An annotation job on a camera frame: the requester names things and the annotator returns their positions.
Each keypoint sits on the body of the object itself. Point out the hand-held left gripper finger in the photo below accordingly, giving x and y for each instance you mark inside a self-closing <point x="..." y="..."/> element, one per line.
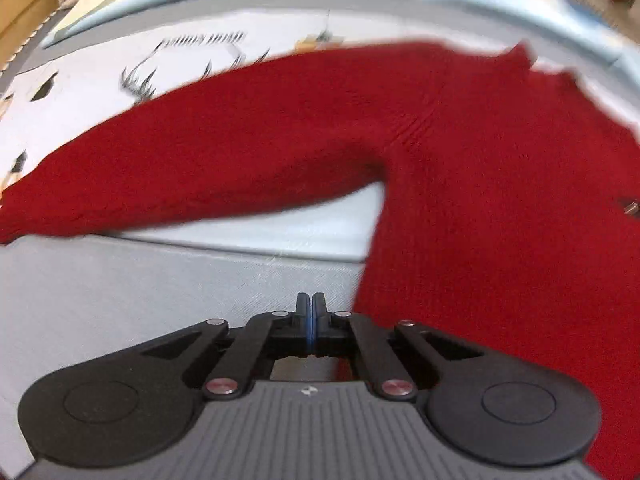
<point x="306" y="327"/>
<point x="316" y="327"/>

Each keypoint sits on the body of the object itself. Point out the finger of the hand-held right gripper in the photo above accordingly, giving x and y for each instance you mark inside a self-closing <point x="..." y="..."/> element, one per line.
<point x="631" y="206"/>

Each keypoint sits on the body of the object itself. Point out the red knit sweater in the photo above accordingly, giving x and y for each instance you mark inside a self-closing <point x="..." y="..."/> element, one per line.
<point x="450" y="160"/>

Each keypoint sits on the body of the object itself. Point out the grey bed sheet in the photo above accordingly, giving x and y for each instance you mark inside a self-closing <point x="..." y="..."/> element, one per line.
<point x="125" y="285"/>

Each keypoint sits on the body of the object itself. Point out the white printed blanket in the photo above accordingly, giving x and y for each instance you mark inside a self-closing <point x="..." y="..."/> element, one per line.
<point x="100" y="95"/>

